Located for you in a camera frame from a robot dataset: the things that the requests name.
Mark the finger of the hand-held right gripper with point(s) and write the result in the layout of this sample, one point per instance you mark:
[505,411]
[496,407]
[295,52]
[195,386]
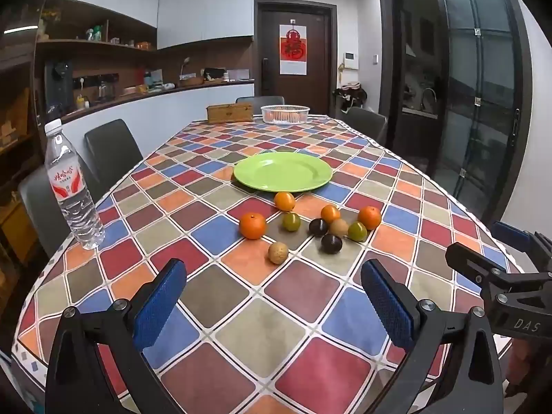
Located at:
[511,233]
[468,258]

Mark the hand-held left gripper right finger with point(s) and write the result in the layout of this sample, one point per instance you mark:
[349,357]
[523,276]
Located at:
[388,306]

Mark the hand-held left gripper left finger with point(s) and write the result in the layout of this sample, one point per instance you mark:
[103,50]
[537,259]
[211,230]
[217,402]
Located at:
[158,306]

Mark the green plum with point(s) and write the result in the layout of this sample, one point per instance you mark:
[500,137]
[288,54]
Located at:
[291,222]
[357,231]

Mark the dark purple plum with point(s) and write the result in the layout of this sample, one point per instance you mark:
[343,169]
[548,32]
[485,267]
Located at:
[331,244]
[318,227]

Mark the small orange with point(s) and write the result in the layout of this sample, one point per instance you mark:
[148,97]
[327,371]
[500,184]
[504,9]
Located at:
[330,214]
[370,218]
[284,201]

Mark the brown round fruit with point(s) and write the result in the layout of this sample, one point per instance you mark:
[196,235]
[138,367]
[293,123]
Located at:
[339,227]
[278,253]

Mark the large orange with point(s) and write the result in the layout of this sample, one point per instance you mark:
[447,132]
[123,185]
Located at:
[253,226]

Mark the green plate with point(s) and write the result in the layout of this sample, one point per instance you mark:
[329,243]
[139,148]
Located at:
[282,172]

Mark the colourful checked tablecloth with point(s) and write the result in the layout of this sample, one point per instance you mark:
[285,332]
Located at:
[267,302]

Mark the glass sliding door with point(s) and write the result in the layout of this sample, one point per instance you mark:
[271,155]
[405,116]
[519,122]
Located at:
[478,95]

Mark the clear plastic water bottle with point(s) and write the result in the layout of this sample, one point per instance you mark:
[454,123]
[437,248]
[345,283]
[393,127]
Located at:
[71,189]

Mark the dark grey dining chair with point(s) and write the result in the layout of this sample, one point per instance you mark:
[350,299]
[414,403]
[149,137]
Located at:
[260,100]
[113,149]
[365,123]
[36,211]

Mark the metal kitchen faucet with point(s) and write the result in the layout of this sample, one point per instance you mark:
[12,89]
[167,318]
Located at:
[429,97]

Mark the rack with dark bags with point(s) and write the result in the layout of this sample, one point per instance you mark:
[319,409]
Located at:
[350,95]

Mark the brown wooden box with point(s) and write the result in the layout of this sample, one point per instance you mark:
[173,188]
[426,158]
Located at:
[229,112]

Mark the white plastic basket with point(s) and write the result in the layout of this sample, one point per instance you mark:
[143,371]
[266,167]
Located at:
[285,114]

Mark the white intercom panel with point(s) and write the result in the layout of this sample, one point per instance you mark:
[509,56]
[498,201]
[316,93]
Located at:
[350,61]

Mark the small desk lamp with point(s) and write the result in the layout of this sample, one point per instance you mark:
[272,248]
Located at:
[184,67]

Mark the black coffee machine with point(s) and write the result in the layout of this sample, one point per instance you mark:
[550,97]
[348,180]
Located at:
[58,86]

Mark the dark brown door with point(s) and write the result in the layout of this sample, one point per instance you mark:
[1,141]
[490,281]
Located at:
[319,51]

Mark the red and white wall calendar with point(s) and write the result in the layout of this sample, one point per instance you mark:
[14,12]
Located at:
[293,49]

